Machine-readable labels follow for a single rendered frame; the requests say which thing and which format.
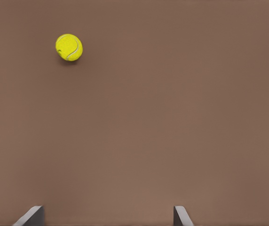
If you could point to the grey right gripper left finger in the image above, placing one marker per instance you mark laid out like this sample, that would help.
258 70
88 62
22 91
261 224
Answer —
34 217

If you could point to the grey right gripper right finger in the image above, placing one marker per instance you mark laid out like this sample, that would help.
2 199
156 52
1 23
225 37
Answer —
181 217

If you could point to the yellow tennis ball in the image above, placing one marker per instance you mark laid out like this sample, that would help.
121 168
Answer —
68 47

